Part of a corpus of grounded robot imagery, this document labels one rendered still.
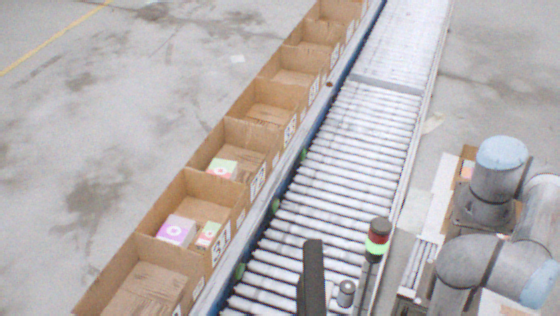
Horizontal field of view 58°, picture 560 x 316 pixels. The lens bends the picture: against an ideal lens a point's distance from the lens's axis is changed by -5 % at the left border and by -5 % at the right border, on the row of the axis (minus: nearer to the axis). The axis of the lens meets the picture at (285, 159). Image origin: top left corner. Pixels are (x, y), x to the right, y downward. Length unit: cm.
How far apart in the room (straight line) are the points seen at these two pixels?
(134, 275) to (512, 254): 138
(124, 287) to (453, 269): 124
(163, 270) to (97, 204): 167
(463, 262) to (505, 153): 61
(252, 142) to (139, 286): 90
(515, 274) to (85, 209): 295
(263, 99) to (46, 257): 164
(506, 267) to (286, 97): 184
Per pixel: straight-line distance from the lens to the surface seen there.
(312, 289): 118
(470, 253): 120
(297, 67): 314
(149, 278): 205
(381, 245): 119
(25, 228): 367
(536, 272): 119
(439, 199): 264
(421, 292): 223
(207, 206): 227
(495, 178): 174
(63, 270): 335
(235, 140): 255
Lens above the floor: 250
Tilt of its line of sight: 40 degrees down
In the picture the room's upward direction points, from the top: 3 degrees clockwise
